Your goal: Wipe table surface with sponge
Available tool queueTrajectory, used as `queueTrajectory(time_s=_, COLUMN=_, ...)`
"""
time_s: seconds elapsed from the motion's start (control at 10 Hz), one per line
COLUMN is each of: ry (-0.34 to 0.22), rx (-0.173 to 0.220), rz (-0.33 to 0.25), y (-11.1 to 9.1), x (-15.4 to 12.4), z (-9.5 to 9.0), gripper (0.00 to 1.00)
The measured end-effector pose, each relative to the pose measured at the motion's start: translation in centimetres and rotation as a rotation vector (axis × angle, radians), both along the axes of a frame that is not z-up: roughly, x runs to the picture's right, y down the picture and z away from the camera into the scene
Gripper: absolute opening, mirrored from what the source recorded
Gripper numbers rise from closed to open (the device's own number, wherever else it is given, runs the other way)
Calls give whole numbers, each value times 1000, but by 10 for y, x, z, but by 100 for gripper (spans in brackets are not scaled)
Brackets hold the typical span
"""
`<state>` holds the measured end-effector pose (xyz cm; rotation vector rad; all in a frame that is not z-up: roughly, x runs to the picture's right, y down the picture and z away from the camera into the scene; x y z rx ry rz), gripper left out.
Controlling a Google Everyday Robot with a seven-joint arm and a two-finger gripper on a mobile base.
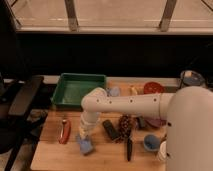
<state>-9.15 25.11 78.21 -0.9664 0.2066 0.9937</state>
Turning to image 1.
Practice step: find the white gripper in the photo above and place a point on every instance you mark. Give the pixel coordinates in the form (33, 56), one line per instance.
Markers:
(88, 121)

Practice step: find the blue sponge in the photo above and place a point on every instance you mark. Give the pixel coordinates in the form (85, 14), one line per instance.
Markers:
(86, 146)

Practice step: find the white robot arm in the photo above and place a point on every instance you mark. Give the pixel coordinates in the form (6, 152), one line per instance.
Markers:
(189, 116)

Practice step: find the black rectangular block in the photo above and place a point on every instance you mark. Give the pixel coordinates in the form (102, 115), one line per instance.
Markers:
(111, 131)

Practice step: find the green plastic tray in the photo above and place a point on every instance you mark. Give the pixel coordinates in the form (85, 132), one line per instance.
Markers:
(72, 87)

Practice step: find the brown spotted object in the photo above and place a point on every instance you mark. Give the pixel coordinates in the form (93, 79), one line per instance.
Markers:
(125, 126)

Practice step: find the light blue small object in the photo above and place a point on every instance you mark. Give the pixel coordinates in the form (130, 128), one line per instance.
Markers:
(114, 91)

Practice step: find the yellow small object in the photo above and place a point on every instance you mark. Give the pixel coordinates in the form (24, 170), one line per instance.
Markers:
(133, 90)

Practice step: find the blue small cup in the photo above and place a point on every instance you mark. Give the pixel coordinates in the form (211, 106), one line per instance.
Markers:
(151, 143)

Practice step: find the purple object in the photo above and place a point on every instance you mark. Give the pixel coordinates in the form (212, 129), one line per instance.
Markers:
(156, 123)

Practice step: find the red bowl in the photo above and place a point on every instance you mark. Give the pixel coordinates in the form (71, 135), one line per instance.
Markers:
(153, 87)

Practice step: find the black office chair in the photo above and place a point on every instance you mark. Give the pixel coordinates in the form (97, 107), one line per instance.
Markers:
(15, 106)

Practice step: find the white cup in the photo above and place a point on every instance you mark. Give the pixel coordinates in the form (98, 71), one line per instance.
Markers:
(161, 155)

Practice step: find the black handled knife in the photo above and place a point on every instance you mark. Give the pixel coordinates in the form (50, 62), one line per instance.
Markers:
(129, 146)

